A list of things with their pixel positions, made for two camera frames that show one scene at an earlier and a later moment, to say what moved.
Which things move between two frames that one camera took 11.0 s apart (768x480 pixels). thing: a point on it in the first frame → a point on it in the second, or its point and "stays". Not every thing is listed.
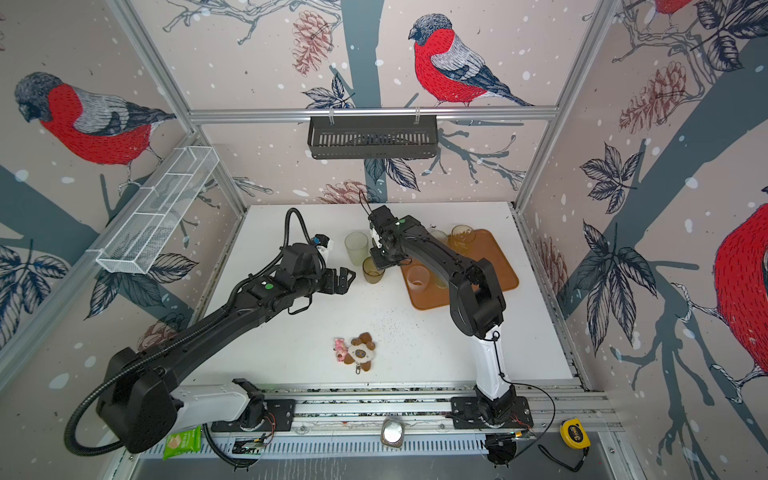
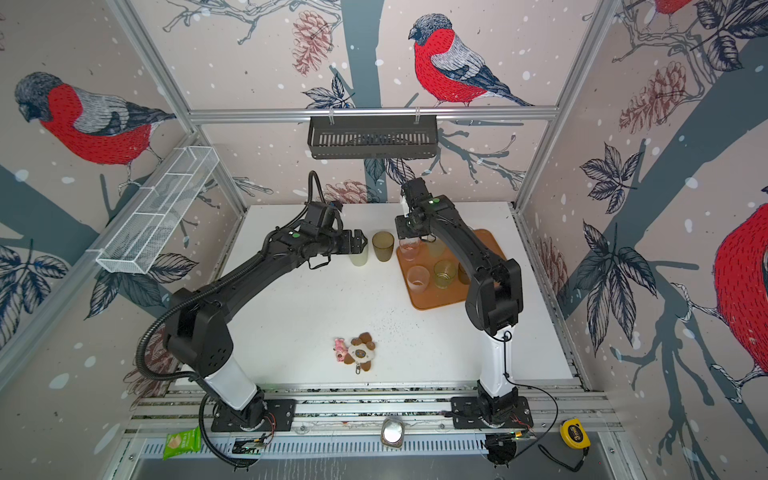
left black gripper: [344, 282] → [348, 245]
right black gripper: [380, 260] → [403, 228]
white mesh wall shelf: [140, 233] stays
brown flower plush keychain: [361, 352] stays
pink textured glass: [418, 277] stays
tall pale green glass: [357, 246] stays
